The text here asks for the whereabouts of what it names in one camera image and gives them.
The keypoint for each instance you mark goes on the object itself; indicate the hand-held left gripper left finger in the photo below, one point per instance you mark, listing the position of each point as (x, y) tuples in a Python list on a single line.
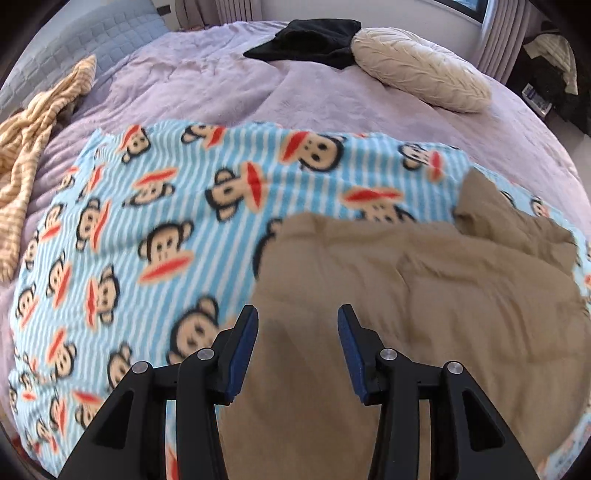
[(240, 360)]

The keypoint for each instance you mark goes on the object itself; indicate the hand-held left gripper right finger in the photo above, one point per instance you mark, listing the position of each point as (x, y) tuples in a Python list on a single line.
[(353, 360)]

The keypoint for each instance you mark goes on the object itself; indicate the tan puffer jacket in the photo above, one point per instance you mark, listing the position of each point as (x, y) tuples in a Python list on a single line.
[(415, 300)]

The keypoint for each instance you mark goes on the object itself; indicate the monkey print striped blanket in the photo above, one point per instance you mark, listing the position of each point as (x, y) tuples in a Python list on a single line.
[(161, 184)]

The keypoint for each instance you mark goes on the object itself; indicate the purple bed cover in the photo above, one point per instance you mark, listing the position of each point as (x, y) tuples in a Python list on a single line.
[(207, 83)]

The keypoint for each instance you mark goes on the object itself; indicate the round cream cushion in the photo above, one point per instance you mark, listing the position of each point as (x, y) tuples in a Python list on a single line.
[(425, 74)]

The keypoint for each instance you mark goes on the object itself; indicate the yellow striped garment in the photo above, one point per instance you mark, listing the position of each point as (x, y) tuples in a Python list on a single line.
[(27, 138)]

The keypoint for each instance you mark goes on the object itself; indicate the black printed bag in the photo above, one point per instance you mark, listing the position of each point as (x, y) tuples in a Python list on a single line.
[(538, 99)]

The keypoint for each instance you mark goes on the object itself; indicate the black cloth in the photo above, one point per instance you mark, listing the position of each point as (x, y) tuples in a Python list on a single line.
[(309, 41)]

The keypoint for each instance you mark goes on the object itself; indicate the purple curtain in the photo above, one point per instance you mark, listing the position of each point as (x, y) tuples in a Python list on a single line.
[(505, 37), (212, 11)]

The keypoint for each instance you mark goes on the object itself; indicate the grey quilted headboard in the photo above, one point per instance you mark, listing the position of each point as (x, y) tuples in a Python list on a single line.
[(92, 37)]

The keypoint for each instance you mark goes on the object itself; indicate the cream hanging jacket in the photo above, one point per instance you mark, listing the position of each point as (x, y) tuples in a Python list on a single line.
[(558, 55)]

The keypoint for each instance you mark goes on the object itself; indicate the dark framed window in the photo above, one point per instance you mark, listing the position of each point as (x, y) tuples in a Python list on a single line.
[(466, 7)]

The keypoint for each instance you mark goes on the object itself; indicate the black wall socket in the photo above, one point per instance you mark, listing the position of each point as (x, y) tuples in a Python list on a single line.
[(164, 9)]

